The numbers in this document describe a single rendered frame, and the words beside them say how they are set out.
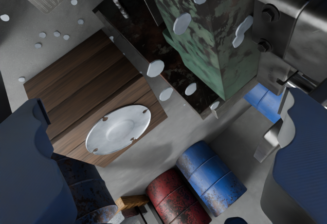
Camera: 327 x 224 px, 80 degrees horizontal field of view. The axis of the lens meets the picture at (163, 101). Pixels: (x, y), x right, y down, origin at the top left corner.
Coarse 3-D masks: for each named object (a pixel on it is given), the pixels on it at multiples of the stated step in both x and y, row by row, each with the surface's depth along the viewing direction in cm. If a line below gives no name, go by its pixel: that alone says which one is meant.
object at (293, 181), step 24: (288, 96) 10; (288, 120) 8; (312, 120) 8; (288, 144) 7; (312, 144) 7; (288, 168) 6; (312, 168) 6; (264, 192) 6; (288, 192) 5; (312, 192) 5; (288, 216) 5; (312, 216) 5
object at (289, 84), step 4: (292, 76) 37; (296, 76) 37; (300, 76) 37; (288, 80) 38; (292, 80) 37; (296, 80) 37; (300, 80) 37; (304, 80) 36; (308, 80) 36; (288, 84) 38; (292, 84) 37; (296, 84) 37; (300, 84) 36; (304, 84) 36; (308, 84) 36; (312, 84) 36; (300, 88) 36; (304, 88) 36; (308, 88) 36; (312, 88) 36; (304, 92) 36; (308, 92) 36
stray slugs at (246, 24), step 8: (200, 0) 19; (184, 16) 19; (248, 16) 26; (176, 24) 19; (184, 24) 20; (240, 24) 26; (248, 24) 27; (176, 32) 20; (240, 32) 27; (240, 40) 29; (152, 64) 21; (160, 64) 22; (152, 72) 22; (160, 72) 22; (168, 88) 26; (192, 88) 30; (160, 96) 26; (168, 96) 27; (216, 104) 40
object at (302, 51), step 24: (264, 0) 22; (288, 0) 20; (312, 0) 19; (264, 24) 25; (288, 24) 22; (312, 24) 19; (264, 48) 27; (288, 48) 24; (312, 48) 21; (312, 72) 24; (312, 96) 14; (264, 144) 16
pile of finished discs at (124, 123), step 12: (120, 108) 71; (132, 108) 76; (144, 108) 81; (108, 120) 72; (120, 120) 77; (132, 120) 82; (144, 120) 88; (96, 132) 73; (108, 132) 77; (120, 132) 82; (132, 132) 89; (96, 144) 78; (108, 144) 83; (120, 144) 89
